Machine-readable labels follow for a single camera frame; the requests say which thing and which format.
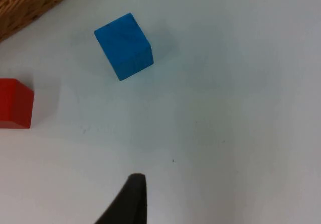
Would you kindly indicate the blue cube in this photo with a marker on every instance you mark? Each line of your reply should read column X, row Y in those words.
column 124, row 45

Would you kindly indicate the red cube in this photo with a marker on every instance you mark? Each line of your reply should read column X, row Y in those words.
column 13, row 103

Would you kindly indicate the brown wicker basket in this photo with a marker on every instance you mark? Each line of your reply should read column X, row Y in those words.
column 25, row 3

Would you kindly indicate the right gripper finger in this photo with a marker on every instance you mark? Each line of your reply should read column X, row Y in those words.
column 130, row 204

